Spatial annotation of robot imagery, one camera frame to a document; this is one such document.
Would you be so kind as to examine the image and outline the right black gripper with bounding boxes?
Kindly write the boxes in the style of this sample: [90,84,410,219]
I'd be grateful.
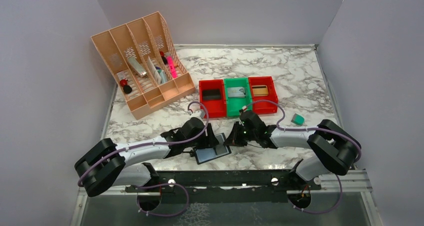
[224,121,257,147]

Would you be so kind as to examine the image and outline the black leather card holder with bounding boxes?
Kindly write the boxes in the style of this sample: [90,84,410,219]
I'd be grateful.
[194,133,226,164]

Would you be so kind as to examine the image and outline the grey card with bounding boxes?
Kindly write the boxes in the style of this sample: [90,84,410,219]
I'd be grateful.
[201,89,222,101]

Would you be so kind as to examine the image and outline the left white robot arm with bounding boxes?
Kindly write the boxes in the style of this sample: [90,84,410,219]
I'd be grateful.
[74,117,220,197]

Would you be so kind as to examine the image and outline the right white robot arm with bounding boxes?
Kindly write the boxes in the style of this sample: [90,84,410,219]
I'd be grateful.
[224,110,362,189]

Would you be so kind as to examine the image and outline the silver card in bin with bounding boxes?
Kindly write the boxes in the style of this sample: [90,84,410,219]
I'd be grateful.
[226,87,246,98]

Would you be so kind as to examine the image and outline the gold card in bin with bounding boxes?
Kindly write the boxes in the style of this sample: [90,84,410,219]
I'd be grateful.
[251,85,269,97]

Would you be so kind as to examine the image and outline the green bin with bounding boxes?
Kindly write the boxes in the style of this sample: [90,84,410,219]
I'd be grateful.
[223,78,253,117]

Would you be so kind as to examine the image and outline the left red bin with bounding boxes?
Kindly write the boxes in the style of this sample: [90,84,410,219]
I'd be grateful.
[199,79,227,118]

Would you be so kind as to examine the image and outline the red bin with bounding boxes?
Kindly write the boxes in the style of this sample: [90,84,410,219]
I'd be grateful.
[199,79,227,118]
[248,76,278,114]

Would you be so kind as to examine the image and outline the right red bin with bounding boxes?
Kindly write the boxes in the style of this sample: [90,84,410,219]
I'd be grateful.
[248,76,278,114]

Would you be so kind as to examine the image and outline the teal eraser block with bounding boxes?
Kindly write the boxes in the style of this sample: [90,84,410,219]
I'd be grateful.
[291,113,305,126]

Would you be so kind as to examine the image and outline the pink highlighter marker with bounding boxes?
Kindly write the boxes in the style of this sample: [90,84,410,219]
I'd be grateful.
[166,56,178,79]

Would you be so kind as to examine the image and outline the peach desk file organizer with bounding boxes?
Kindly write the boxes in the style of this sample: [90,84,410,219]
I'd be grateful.
[91,12,195,120]

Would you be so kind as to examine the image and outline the red and black stamp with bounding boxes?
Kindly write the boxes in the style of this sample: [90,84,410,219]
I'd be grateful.
[119,79,133,94]

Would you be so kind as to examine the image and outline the white paper pad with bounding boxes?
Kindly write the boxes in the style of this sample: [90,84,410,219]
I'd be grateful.
[146,57,162,85]

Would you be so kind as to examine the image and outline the silver stapler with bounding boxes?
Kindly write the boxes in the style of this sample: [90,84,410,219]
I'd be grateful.
[127,56,147,77]

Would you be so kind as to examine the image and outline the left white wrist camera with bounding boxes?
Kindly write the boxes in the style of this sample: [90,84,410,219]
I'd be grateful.
[190,109,206,120]

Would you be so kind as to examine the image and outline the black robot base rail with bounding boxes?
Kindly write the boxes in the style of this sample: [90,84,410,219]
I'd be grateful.
[125,169,321,204]

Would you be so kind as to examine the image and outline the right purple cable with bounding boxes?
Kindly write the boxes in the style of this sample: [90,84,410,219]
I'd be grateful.
[241,99,363,216]

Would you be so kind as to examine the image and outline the aluminium frame rail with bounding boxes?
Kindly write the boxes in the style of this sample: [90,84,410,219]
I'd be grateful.
[78,169,374,196]

